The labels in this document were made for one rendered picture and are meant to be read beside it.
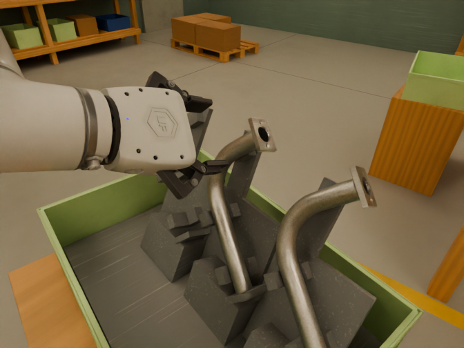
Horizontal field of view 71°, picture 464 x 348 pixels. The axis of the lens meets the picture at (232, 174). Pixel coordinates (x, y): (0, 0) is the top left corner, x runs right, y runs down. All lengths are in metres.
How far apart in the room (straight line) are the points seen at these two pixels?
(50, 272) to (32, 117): 0.61
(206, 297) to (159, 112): 0.37
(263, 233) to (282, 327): 0.15
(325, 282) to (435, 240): 1.81
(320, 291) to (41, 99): 0.44
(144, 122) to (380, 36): 6.24
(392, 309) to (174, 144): 0.45
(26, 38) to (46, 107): 4.93
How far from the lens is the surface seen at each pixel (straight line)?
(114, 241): 0.83
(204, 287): 0.64
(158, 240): 0.73
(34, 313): 0.84
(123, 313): 0.70
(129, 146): 0.36
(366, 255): 2.04
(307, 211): 0.48
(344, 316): 0.54
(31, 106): 0.32
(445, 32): 6.35
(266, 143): 0.51
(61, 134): 0.33
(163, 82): 0.45
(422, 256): 2.17
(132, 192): 0.84
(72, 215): 0.82
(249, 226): 0.59
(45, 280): 0.88
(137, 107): 0.38
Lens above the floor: 1.42
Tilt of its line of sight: 35 degrees down
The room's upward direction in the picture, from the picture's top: 1 degrees clockwise
